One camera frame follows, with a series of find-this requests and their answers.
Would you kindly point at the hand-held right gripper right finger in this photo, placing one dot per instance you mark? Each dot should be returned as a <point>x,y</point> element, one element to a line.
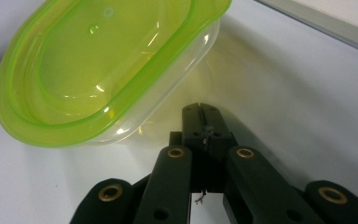
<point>216,130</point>

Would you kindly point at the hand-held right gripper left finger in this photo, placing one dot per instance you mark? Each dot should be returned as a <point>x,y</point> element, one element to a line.
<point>193,124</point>

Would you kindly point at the green lid plastic container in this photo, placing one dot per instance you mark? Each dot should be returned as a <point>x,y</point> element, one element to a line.
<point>84,71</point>

